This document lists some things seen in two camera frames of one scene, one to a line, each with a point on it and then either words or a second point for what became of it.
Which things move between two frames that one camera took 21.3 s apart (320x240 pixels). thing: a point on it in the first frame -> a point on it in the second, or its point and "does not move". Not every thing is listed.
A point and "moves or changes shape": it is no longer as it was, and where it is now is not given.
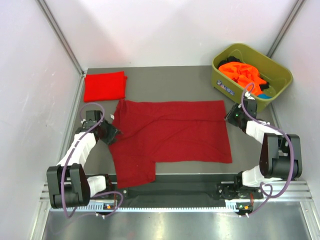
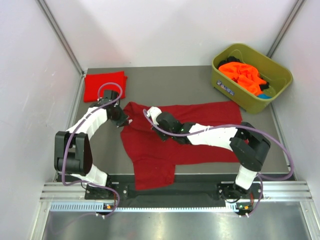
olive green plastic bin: (238, 65) does not move
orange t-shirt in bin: (243, 73) does not move
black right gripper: (229, 117) -> (163, 138)
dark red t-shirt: (194, 131) moves or changes shape
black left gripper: (113, 132) -> (122, 121)
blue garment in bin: (264, 96) does not move
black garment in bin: (231, 59) does not move
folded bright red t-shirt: (105, 86) does not move
